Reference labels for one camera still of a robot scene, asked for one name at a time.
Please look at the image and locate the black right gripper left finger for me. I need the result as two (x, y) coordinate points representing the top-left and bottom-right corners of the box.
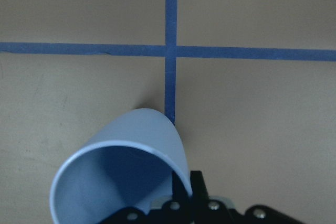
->
(171, 172), (190, 208)

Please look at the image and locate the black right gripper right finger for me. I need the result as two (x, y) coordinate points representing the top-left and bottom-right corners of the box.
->
(190, 170), (209, 203)

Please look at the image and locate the light blue plastic cup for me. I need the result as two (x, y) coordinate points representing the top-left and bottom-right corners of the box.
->
(49, 109), (192, 223)

